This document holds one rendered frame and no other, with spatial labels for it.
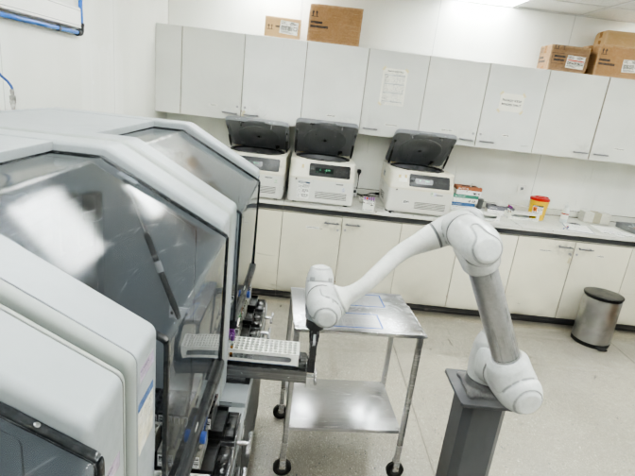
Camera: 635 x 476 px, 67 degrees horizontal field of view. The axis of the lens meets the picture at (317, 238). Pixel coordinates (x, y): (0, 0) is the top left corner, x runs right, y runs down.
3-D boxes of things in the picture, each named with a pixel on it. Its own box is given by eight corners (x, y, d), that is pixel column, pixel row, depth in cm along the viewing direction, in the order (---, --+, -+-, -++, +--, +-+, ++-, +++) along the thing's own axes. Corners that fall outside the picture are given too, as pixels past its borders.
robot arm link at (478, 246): (524, 379, 191) (556, 415, 170) (487, 393, 191) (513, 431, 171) (480, 205, 167) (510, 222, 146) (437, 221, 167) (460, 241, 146)
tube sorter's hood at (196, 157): (94, 315, 172) (88, 138, 153) (148, 259, 230) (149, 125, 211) (236, 329, 174) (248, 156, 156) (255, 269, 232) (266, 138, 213)
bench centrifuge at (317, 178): (286, 201, 402) (294, 118, 382) (289, 187, 461) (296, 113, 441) (351, 208, 405) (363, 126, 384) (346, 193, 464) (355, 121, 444)
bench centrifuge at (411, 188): (386, 212, 406) (399, 129, 386) (377, 196, 465) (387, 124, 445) (450, 219, 408) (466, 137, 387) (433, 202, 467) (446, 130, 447)
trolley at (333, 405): (271, 477, 234) (287, 327, 209) (272, 415, 277) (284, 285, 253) (403, 480, 241) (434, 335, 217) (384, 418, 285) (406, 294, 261)
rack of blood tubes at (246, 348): (219, 362, 181) (220, 348, 179) (224, 348, 191) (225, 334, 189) (298, 369, 182) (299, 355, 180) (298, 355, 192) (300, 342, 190)
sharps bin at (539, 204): (529, 220, 439) (536, 196, 433) (522, 215, 456) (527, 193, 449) (548, 222, 440) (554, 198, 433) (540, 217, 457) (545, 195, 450)
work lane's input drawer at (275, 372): (125, 372, 180) (124, 351, 177) (137, 352, 193) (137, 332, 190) (317, 389, 183) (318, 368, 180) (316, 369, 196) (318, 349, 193)
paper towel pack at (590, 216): (582, 222, 458) (585, 212, 455) (577, 219, 468) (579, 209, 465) (608, 225, 458) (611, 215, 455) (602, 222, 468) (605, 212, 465)
